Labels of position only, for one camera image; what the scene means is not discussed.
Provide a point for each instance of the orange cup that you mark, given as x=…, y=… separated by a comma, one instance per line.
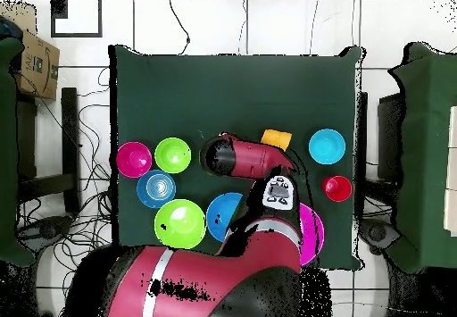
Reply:
x=276, y=139

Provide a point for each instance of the small green bowl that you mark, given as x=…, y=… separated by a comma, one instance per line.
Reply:
x=172, y=155

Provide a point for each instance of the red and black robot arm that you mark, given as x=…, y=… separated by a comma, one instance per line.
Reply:
x=250, y=156

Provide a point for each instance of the large blue bowl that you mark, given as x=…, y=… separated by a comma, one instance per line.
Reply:
x=219, y=217

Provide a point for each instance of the dark green table cloth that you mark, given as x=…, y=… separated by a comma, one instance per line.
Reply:
x=232, y=99

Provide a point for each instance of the translucent blue bowl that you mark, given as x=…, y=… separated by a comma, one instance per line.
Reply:
x=156, y=188

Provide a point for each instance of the large green bowl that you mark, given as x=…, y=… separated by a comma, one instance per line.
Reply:
x=180, y=224

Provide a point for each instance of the small red bowl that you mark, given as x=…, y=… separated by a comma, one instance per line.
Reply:
x=134, y=160

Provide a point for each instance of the small cyan bowl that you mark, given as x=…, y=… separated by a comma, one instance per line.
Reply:
x=326, y=146

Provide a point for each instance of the red cup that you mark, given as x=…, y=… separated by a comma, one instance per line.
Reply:
x=337, y=188

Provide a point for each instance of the black box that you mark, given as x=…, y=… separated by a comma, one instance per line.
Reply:
x=389, y=135

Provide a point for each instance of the green cloth covered table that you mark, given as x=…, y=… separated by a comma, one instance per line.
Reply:
x=7, y=152
x=428, y=152

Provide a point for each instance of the cardboard box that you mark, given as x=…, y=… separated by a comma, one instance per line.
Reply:
x=39, y=70

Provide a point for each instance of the white box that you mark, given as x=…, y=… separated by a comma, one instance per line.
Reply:
x=451, y=170

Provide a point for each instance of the black bench frame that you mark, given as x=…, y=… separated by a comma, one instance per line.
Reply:
x=69, y=135

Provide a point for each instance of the black square floor frame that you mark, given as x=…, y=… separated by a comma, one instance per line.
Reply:
x=59, y=10

